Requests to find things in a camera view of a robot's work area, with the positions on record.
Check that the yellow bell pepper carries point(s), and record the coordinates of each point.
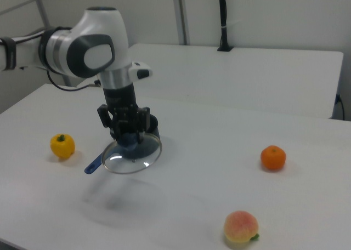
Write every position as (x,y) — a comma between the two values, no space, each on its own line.
(62,146)

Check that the pink yellow peach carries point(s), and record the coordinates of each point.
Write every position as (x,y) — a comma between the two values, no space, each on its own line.
(240,227)

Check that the slanted grey metal post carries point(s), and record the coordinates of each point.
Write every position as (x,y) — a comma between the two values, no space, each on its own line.
(40,6)

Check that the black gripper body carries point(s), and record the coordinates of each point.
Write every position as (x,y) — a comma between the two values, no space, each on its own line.
(120,102)

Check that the grey metal partition post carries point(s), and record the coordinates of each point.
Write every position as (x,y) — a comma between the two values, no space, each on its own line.
(183,14)

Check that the glass lid blue knob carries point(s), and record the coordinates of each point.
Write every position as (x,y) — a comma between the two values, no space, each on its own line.
(131,159)

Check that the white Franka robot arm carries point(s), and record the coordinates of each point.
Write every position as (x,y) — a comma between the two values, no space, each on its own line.
(82,47)

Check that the black camera pole white band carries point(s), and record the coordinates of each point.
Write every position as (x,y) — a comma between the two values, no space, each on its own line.
(225,19)

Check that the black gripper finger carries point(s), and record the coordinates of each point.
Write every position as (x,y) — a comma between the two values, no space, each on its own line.
(105,118)
(144,118)

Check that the orange mandarin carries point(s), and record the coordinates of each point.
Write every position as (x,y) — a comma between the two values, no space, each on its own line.
(273,158)

